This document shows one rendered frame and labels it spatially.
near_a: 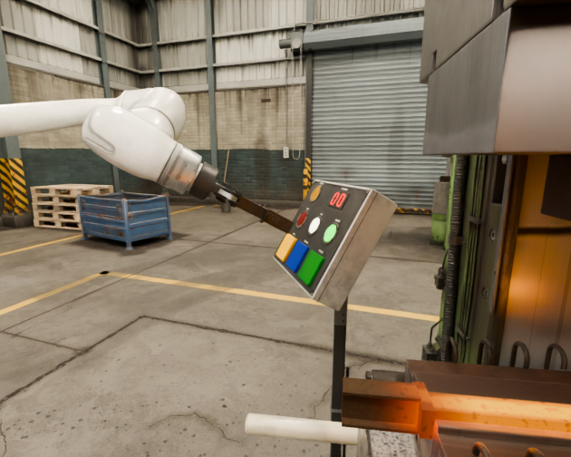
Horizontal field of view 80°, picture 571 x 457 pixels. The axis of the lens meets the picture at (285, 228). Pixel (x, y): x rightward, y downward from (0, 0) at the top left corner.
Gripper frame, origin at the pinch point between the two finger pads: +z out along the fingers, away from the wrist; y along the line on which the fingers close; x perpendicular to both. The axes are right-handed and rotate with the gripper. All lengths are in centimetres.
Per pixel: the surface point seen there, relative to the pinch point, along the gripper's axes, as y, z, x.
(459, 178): 20.5, 20.9, 23.8
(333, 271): 6.9, 14.8, -3.9
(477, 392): 45.0, 17.4, -5.7
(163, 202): -478, -13, -70
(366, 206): 6.9, 14.2, 12.3
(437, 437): 49, 10, -11
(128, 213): -435, -48, -99
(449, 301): 21.7, 32.4, 2.4
